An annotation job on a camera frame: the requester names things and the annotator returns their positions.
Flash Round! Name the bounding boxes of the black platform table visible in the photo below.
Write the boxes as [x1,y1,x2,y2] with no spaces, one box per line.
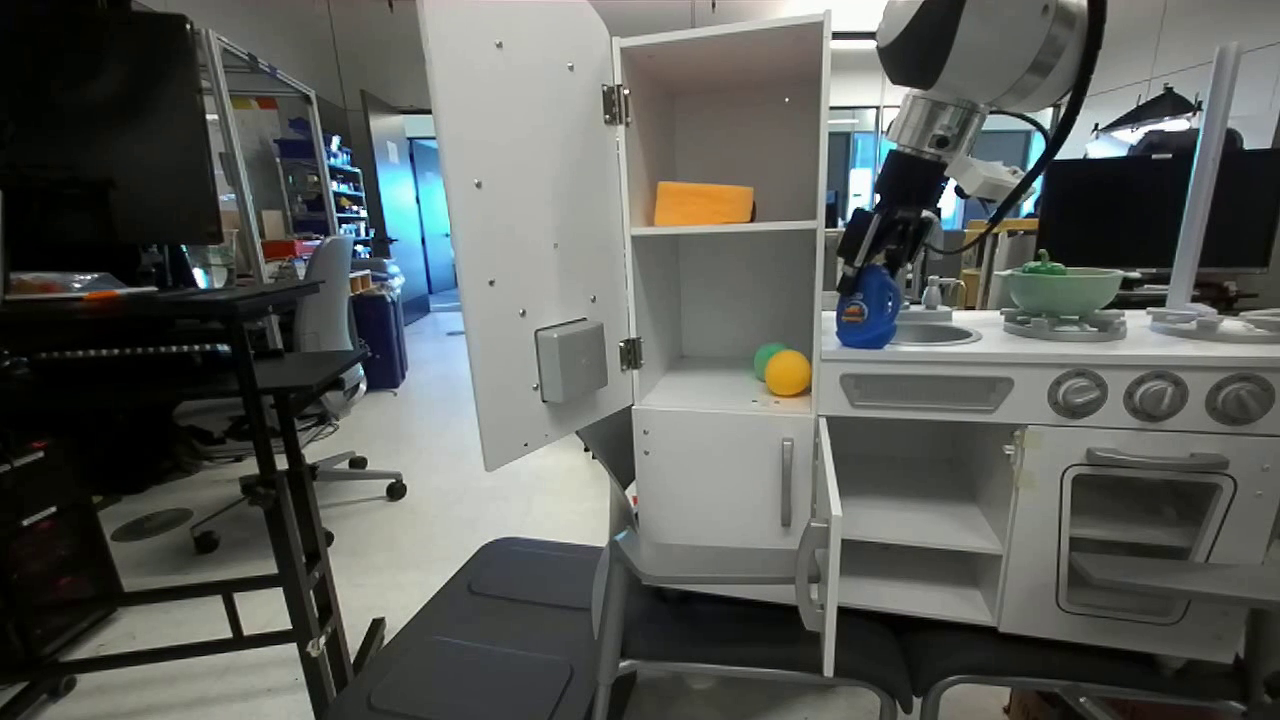
[324,531,1280,720]

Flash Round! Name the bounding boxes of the tall white cabinet door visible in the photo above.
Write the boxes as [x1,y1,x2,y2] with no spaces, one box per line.
[415,0,641,477]

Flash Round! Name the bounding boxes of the black desk cart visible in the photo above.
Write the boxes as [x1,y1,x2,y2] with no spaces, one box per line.
[0,275,371,716]

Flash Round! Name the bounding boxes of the orange toy block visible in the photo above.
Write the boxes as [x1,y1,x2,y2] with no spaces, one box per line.
[652,181,761,229]

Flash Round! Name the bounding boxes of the yellow toy ball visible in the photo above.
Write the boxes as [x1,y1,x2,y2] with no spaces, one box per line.
[761,348,816,401]

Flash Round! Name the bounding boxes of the wide black monitor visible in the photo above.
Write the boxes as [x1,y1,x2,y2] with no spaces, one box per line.
[1036,147,1280,270]

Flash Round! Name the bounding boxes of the blue detergent bottle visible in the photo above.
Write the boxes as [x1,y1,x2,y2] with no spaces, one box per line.
[834,258,909,352]

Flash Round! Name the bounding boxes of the white toy kitchen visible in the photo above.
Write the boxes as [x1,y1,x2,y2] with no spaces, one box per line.
[613,13,1280,670]

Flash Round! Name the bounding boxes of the white door with grey handle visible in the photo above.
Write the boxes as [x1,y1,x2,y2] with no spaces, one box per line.
[636,403,818,550]

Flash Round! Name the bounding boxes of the white office chair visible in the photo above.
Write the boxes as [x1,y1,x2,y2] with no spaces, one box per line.
[170,233,413,554]

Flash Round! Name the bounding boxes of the white oven door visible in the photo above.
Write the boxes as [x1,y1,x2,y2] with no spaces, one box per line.
[1053,443,1244,626]

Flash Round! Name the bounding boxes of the white upright post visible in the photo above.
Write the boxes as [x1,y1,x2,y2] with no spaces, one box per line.
[1162,45,1244,317]

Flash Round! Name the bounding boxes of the small white cabinet door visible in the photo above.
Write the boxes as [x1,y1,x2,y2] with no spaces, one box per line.
[797,416,847,676]

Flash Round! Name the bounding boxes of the wooden chair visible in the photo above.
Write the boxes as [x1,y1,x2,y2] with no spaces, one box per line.
[960,217,1045,310]

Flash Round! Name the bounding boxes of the grey sink basin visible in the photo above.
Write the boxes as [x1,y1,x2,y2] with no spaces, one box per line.
[893,317,986,352]

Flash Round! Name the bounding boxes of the grey burner grate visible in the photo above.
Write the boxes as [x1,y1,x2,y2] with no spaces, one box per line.
[1000,304,1131,339]
[1147,300,1228,335]

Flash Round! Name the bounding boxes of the dark drawer unit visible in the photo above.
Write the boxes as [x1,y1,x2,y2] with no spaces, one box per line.
[0,437,122,670]

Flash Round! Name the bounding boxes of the grey stove knob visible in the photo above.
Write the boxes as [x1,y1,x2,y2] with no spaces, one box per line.
[1049,367,1112,422]
[1122,367,1192,428]
[1205,371,1280,430]

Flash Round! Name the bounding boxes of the mint green toy pot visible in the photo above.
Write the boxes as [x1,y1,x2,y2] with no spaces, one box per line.
[1000,258,1131,321]

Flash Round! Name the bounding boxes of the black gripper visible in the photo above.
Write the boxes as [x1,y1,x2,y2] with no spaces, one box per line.
[834,147,952,306]

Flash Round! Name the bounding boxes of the black computer monitor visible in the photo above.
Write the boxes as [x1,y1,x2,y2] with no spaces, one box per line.
[0,5,228,285]

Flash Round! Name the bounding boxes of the white whiteboard frame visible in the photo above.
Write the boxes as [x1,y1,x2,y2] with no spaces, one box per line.
[197,28,334,290]

